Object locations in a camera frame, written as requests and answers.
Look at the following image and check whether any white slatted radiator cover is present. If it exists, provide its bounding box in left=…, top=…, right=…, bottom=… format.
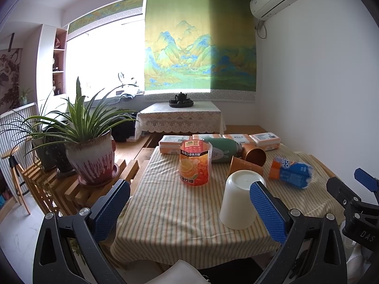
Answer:
left=0, top=102, right=40, bottom=168

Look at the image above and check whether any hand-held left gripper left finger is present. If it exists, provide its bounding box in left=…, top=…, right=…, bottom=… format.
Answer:
left=32, top=179, right=131, bottom=284

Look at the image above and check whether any black tea tray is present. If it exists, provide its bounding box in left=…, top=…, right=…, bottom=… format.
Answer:
left=169, top=99, right=195, bottom=109

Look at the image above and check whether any landscape painted rolled blind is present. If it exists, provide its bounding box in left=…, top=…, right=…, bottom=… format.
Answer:
left=68, top=0, right=146, bottom=40

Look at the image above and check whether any white cup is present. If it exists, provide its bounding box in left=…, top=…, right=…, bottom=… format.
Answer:
left=219, top=170, right=267, bottom=230

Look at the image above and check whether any green bottle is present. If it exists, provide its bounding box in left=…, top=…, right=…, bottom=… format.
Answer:
left=203, top=138, right=244, bottom=164

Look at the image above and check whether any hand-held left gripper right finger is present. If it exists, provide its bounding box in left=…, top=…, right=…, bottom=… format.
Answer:
left=249, top=180, right=347, bottom=284

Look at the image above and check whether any landscape painted roller blind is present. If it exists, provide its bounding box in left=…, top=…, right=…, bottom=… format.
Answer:
left=144, top=0, right=257, bottom=103

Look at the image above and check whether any blue and orange snack packet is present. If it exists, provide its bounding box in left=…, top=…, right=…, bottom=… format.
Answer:
left=268, top=155, right=314, bottom=189

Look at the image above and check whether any wooden stool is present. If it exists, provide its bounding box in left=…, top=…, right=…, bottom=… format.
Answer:
left=0, top=146, right=32, bottom=215

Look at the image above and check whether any air conditioner cable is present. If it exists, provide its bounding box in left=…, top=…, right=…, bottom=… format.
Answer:
left=255, top=19, right=267, bottom=40

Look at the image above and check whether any low table with lace cloth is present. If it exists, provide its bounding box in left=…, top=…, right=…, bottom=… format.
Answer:
left=135, top=101, right=226, bottom=140

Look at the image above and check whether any white shelf unit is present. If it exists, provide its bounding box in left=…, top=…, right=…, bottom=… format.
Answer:
left=51, top=27, right=68, bottom=96

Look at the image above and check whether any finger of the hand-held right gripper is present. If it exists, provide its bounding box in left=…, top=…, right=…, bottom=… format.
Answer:
left=326, top=177, right=361, bottom=211
left=354, top=168, right=379, bottom=193

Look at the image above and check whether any wooden plant stand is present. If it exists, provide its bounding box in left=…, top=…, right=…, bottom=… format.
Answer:
left=21, top=157, right=140, bottom=217

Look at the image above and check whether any black bag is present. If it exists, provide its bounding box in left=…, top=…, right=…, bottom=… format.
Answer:
left=112, top=113, right=139, bottom=142

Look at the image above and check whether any potted plant in purple-white pot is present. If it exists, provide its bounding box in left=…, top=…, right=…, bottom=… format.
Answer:
left=0, top=76, right=140, bottom=187

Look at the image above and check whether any striped tablecloth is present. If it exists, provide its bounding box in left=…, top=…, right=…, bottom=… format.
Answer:
left=110, top=142, right=346, bottom=265

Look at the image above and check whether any small potted plant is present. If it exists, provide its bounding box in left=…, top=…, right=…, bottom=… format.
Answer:
left=17, top=86, right=34, bottom=105

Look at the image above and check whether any tree wall painting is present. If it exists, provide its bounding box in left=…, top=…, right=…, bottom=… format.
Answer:
left=0, top=48, right=23, bottom=114

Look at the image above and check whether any potted plant in dark pot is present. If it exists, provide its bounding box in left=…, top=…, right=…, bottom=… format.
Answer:
left=0, top=88, right=75, bottom=173

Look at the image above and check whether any brown paper cup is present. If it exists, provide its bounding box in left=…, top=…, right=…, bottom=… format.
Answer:
left=241, top=144, right=267, bottom=167
left=229, top=155, right=264, bottom=176

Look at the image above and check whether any white cloth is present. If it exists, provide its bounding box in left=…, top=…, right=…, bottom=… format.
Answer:
left=158, top=259, right=205, bottom=284

